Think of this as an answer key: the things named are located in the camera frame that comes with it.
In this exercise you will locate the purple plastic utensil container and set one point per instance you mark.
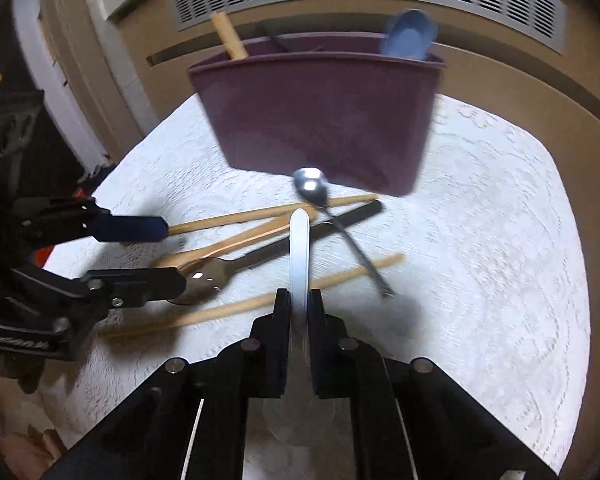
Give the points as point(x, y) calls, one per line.
point(320, 120)

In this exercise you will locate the long grey vent grille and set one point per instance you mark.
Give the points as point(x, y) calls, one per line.
point(479, 0)

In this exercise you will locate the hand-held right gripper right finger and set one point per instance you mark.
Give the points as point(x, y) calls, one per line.
point(322, 345)

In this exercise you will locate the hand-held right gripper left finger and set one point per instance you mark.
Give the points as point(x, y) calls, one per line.
point(280, 340)

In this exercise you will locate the blue plastic spoon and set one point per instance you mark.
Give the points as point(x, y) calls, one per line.
point(407, 37)

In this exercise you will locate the red object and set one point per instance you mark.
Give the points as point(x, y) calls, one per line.
point(42, 256)

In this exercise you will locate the wooden spoon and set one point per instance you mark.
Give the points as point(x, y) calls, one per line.
point(220, 245)

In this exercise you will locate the dark shoe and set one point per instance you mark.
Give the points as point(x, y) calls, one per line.
point(92, 172)

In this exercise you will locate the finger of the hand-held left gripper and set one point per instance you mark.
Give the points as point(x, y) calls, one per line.
point(145, 285)
point(130, 228)

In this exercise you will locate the white lace tablecloth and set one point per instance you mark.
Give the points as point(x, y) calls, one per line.
point(479, 285)

